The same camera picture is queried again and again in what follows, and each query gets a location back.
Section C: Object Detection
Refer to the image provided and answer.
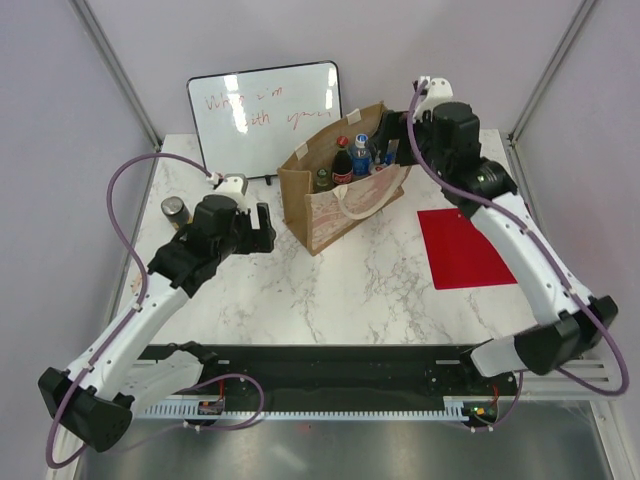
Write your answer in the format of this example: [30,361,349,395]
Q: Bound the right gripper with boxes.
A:
[365,109,449,178]

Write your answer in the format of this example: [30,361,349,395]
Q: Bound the brown canvas tote bag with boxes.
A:
[278,103,410,256]

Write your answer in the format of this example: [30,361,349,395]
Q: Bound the Coca-Cola glass bottle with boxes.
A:
[331,136,353,186]

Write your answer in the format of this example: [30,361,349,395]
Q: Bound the black and yellow can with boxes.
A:
[160,196,192,230]

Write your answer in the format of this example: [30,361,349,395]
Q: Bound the silver beverage can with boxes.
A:
[384,139,398,165]

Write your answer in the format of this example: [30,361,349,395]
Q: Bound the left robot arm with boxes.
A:
[38,194,276,452]

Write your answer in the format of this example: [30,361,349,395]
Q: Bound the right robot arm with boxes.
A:
[369,102,621,394]

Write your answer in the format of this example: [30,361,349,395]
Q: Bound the white dry-erase board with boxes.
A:
[186,60,342,178]

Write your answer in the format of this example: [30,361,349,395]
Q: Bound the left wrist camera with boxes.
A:
[209,173,249,213]

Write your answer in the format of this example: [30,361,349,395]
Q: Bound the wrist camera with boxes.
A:
[209,173,249,213]
[412,76,453,123]

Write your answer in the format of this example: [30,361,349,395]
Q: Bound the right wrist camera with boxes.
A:
[412,76,453,123]

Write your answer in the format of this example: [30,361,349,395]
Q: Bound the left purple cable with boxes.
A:
[45,153,216,470]

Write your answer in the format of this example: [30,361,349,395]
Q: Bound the purple cable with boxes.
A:
[407,79,630,434]
[45,153,216,470]

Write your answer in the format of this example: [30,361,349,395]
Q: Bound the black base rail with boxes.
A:
[197,345,517,411]

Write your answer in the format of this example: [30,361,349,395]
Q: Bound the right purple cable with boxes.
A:
[407,79,630,434]

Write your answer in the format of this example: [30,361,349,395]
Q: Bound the white cable duct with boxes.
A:
[137,396,498,422]

